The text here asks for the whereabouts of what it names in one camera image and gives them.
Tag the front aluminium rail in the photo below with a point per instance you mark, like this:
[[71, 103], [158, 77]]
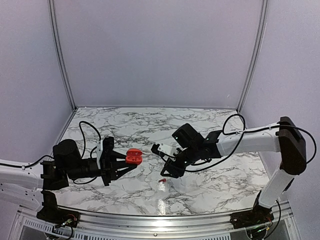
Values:
[[104, 226]]

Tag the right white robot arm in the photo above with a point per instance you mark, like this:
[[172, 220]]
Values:
[[282, 137]]

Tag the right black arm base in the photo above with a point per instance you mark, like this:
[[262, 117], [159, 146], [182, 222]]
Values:
[[256, 216]]

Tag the aluminium frame post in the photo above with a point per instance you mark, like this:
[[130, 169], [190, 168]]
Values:
[[59, 54], [257, 45]]

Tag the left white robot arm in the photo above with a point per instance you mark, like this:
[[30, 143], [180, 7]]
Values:
[[28, 177]]

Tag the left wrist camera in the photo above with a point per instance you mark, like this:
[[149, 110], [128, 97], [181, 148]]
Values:
[[104, 150]]

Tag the left aluminium frame post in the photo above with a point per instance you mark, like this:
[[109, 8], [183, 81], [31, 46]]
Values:
[[59, 54]]

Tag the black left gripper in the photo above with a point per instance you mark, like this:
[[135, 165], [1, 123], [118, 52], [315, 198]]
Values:
[[108, 167]]

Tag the right aluminium frame post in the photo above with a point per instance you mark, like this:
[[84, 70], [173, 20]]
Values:
[[257, 45]]

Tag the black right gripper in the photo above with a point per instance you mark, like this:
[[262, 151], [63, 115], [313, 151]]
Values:
[[176, 172]]

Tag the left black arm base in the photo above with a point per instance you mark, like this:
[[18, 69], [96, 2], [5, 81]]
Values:
[[50, 212]]

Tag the red bottle cap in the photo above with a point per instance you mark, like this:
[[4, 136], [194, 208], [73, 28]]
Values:
[[134, 156]]

